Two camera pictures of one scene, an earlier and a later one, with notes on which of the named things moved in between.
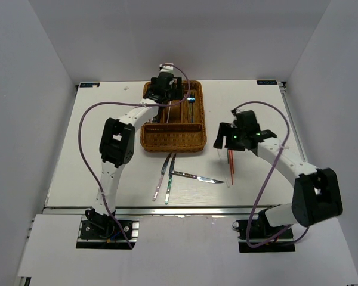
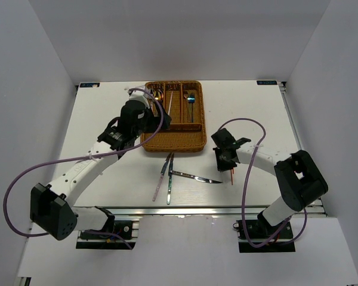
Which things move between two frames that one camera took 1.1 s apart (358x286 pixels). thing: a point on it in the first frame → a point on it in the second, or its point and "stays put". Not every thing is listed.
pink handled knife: (161, 177) stays put
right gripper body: (233, 137) → (221, 162)
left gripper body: (175, 94) → (151, 124)
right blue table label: (267, 82) stays put
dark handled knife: (198, 177) stays put
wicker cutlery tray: (183, 127) stays put
